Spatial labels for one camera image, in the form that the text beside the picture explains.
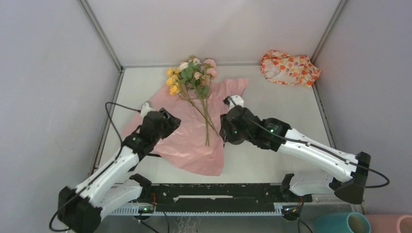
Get orange floral cloth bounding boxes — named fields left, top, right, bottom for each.
left=260, top=50, right=322, bottom=87

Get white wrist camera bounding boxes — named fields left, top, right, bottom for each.
left=225, top=95, right=244, bottom=111
left=140, top=101, right=155, bottom=117

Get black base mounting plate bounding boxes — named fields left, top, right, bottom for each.
left=137, top=183, right=312, bottom=213

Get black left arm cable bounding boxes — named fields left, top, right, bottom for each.
left=49, top=101, right=142, bottom=232

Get teal cylindrical vase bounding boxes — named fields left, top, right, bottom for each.
left=315, top=212, right=372, bottom=233

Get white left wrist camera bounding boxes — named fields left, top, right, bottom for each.
left=140, top=101, right=155, bottom=117

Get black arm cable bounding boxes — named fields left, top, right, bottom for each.
left=225, top=96, right=390, bottom=189
left=49, top=101, right=142, bottom=232

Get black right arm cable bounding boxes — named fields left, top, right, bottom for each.
left=225, top=96, right=390, bottom=189

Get white slotted cable duct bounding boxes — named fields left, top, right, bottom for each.
left=106, top=205, right=284, bottom=216

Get artificial flower bunch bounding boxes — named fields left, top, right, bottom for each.
left=166, top=55, right=217, bottom=146

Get pink cylindrical vase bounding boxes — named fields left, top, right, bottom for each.
left=365, top=215, right=412, bottom=233

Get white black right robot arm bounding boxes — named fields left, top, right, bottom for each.
left=221, top=105, right=371, bottom=204

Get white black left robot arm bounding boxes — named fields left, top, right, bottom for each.
left=53, top=107, right=181, bottom=233

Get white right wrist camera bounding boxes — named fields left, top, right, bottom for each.
left=225, top=95, right=244, bottom=111

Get purple pink wrapping paper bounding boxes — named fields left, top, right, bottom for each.
left=120, top=78, right=249, bottom=177

